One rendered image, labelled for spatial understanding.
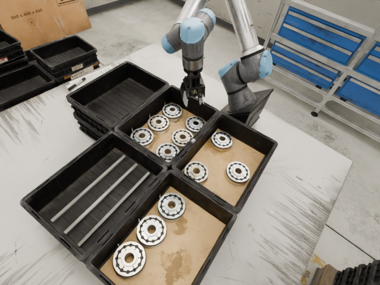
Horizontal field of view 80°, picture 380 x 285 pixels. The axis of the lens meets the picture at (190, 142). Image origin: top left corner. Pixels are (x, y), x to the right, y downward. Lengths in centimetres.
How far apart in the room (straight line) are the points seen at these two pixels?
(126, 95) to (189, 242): 81
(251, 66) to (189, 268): 88
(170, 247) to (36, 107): 108
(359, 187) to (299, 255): 152
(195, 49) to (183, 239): 65
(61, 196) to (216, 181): 60
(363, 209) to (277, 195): 134
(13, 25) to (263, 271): 332
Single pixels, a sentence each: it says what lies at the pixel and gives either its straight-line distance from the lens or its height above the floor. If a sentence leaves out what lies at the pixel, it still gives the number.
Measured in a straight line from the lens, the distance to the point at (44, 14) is 356.
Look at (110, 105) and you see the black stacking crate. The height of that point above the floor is 83.
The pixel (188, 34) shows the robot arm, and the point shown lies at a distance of 76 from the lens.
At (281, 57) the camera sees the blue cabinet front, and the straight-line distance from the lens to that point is 278.
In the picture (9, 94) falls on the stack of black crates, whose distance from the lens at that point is 225.
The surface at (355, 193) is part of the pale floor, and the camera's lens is 250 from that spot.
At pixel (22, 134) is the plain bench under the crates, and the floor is 70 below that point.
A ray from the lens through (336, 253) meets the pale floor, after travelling 213.
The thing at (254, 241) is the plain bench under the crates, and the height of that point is 70.
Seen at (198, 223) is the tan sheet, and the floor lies 83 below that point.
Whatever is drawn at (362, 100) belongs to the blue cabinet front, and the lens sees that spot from 277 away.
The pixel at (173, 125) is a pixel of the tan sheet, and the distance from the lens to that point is 113.
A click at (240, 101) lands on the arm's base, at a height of 90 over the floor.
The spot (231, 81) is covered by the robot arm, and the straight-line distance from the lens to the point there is 120.
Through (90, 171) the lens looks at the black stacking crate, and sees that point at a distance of 101.
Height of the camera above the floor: 167
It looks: 52 degrees down
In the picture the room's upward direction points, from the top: 10 degrees clockwise
